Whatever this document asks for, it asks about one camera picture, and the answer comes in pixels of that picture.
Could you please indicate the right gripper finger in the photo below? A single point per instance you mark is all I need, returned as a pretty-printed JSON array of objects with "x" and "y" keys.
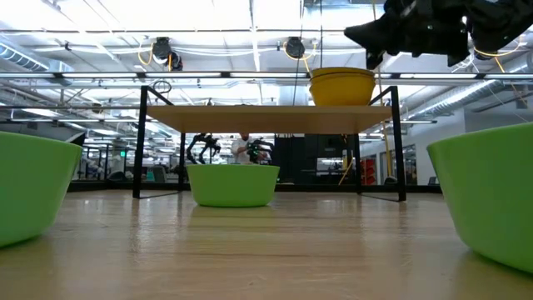
[
  {"x": 370, "y": 35},
  {"x": 375, "y": 59}
]

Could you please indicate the green mini bowl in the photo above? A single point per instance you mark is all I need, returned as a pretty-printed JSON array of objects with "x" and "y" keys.
[
  {"x": 33, "y": 187},
  {"x": 487, "y": 191},
  {"x": 233, "y": 185}
]

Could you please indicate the black background robot arm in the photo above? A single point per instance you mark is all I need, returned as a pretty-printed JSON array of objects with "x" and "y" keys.
[{"x": 206, "y": 141}]

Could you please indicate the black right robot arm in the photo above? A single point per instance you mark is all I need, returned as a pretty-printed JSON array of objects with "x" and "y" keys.
[{"x": 499, "y": 25}]

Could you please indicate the red storage cabinet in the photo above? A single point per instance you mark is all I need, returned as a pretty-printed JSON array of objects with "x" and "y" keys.
[{"x": 370, "y": 171}]

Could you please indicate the wooden shelf with black legs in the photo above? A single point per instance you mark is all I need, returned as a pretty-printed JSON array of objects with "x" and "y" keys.
[{"x": 270, "y": 118}]

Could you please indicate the person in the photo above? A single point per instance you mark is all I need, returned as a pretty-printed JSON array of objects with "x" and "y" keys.
[{"x": 239, "y": 150}]

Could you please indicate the silver ventilation duct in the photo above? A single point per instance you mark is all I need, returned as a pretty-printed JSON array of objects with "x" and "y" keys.
[
  {"x": 25, "y": 60},
  {"x": 458, "y": 98}
]

